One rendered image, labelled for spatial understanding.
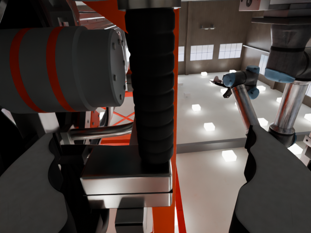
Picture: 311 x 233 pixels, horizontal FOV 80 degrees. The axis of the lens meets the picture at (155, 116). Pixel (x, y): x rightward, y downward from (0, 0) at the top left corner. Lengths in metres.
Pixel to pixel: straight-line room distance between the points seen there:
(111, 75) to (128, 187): 0.16
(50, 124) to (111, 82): 0.19
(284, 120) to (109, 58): 0.99
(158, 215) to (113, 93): 1.25
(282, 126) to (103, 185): 1.04
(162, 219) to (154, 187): 1.32
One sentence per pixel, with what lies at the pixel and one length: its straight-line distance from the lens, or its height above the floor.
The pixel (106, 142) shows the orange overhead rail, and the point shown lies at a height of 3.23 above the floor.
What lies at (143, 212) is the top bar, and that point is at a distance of 0.22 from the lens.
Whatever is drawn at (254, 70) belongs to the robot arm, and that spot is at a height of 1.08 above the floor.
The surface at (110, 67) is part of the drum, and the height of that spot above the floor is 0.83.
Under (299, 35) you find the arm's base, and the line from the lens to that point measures 0.89.
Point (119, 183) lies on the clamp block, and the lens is 0.19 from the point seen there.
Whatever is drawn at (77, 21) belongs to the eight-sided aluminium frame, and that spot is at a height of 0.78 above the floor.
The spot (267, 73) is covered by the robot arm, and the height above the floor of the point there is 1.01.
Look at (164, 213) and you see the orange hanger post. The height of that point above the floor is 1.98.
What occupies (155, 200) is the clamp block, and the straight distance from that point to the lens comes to 0.21.
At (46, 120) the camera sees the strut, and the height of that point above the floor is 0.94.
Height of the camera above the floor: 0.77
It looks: 29 degrees up
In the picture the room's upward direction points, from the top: 178 degrees clockwise
